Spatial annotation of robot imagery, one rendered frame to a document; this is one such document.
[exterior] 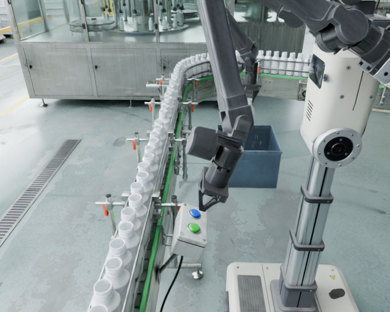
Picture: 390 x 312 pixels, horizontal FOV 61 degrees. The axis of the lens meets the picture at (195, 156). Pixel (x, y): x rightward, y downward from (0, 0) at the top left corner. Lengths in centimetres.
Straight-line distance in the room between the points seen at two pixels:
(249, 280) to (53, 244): 144
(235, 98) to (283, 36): 572
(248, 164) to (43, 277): 152
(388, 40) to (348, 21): 12
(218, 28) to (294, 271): 117
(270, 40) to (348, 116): 531
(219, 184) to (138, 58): 384
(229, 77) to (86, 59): 404
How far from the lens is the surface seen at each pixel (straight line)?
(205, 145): 73
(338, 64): 110
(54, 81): 499
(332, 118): 116
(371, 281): 249
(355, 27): 90
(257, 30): 635
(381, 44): 96
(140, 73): 458
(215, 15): 79
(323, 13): 89
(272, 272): 198
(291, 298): 176
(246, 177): 171
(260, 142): 196
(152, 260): 100
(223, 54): 77
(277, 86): 274
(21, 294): 242
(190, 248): 91
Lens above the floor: 172
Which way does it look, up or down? 30 degrees down
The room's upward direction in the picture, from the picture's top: straight up
